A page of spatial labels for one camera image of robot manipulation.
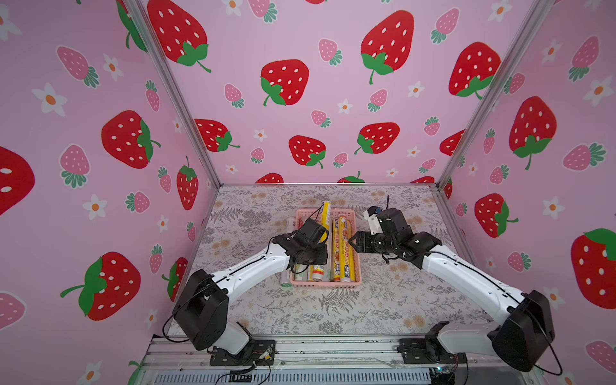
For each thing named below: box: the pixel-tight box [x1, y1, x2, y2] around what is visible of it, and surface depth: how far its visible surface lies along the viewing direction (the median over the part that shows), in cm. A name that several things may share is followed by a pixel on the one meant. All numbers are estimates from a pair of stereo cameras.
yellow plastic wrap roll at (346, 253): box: [338, 214, 356, 283], surface depth 90 cm
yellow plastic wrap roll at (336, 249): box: [332, 217, 341, 283], surface depth 94 cm
